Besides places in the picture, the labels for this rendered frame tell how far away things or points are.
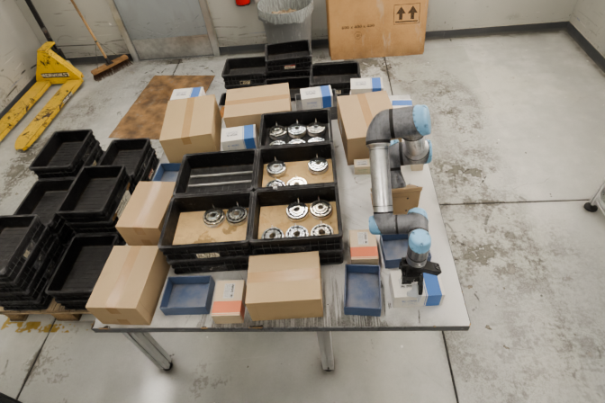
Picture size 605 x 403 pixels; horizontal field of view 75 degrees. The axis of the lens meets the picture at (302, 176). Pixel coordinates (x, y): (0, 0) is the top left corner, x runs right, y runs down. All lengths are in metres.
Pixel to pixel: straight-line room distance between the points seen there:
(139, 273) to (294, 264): 0.67
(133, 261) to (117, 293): 0.16
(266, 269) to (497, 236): 1.77
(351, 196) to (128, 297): 1.15
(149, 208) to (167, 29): 3.26
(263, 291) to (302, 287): 0.16
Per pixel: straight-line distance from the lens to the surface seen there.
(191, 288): 1.94
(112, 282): 1.92
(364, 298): 1.79
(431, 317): 1.79
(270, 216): 1.91
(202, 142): 2.39
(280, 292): 1.65
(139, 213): 2.11
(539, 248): 3.02
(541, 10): 5.29
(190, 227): 1.98
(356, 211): 2.05
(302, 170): 2.08
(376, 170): 1.55
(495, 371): 2.54
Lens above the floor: 2.30
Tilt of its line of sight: 46 degrees down
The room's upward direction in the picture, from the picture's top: 8 degrees counter-clockwise
